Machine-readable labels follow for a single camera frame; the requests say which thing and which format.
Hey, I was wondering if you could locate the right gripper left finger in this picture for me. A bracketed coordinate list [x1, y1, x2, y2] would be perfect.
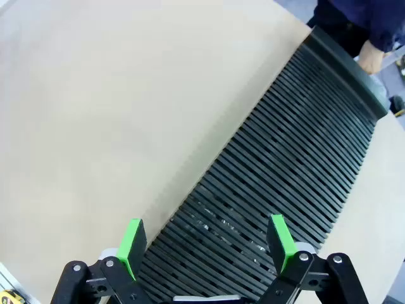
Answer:
[50, 218, 156, 304]

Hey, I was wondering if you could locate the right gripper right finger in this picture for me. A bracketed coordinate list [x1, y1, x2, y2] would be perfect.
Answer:
[259, 213, 371, 304]

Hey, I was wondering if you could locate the person's left hand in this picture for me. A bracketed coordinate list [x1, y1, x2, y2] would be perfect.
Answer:
[357, 41, 385, 75]

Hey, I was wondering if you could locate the black slotted PCB rack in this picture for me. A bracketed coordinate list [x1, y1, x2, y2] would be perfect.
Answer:
[134, 27, 392, 304]

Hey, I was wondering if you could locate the yellow tape measure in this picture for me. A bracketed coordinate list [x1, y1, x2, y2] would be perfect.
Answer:
[0, 288, 26, 304]

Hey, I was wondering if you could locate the person in purple jacket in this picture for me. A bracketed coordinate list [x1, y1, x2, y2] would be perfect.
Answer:
[313, 0, 405, 53]

